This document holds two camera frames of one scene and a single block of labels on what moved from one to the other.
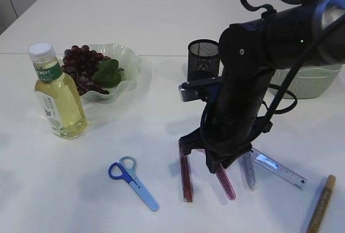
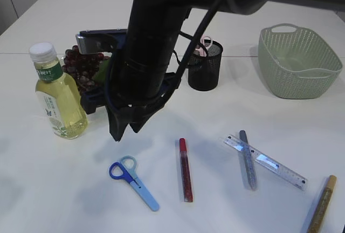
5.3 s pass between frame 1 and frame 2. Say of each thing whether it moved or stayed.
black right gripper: moved
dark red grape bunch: stayed
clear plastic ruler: stayed
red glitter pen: stayed
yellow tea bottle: stayed
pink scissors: moved
